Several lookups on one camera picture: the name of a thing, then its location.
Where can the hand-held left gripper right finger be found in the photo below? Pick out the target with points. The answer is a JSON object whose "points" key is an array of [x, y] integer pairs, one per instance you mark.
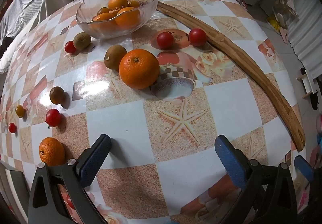
{"points": [[231, 163]]}

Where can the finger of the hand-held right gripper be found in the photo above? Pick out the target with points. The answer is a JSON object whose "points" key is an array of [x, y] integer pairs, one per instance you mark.
{"points": [[304, 167]]}

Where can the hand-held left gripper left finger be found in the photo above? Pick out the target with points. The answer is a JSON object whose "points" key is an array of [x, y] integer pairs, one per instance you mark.
{"points": [[95, 161]]}

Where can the medium orange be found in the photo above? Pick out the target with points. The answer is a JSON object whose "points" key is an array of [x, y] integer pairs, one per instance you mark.
{"points": [[51, 151]]}

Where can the checkered printed tablecloth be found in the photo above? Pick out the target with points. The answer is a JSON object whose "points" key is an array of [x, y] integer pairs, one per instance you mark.
{"points": [[226, 103]]}

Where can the dark greenish cherry tomato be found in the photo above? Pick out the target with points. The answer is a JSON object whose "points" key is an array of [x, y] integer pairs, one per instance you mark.
{"points": [[56, 95]]}

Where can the small wooden stool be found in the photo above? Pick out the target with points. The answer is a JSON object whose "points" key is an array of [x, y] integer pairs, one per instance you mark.
{"points": [[307, 84]]}

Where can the small red cherry tomato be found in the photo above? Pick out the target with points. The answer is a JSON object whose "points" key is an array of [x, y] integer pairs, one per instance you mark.
{"points": [[12, 127]]}

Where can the yellow-orange cherry tomato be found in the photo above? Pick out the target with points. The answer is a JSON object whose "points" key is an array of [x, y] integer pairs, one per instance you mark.
{"points": [[20, 111]]}

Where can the large orange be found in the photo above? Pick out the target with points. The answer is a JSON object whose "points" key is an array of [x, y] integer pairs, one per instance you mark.
{"points": [[139, 68]]}

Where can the brown kiwi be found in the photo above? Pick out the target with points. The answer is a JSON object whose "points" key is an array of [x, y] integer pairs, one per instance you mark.
{"points": [[114, 56], [81, 40]]}

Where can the long wooden stick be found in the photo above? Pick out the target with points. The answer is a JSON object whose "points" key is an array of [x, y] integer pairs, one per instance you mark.
{"points": [[218, 35]]}

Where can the yellow plastic item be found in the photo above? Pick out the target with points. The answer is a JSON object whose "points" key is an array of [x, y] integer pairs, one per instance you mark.
{"points": [[273, 23]]}

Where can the pile of small oranges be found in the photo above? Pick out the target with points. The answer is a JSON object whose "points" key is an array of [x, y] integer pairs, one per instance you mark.
{"points": [[128, 16]]}

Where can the grey striped bedding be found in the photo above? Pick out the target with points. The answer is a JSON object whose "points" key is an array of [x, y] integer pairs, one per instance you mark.
{"points": [[27, 2]]}

